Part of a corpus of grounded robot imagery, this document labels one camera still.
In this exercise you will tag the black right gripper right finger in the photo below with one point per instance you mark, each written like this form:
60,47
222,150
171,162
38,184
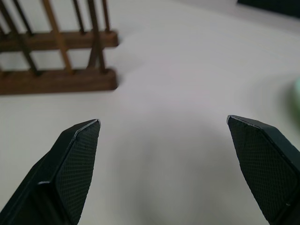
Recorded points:
264,164

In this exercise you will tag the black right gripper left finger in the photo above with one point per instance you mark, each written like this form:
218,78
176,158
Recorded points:
68,168

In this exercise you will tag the wooden dish rack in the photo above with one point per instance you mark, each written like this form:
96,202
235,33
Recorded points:
58,58

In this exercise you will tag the green plate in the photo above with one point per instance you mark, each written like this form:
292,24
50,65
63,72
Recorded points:
295,93

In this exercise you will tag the dark object at table edge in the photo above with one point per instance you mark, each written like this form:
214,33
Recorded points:
269,5

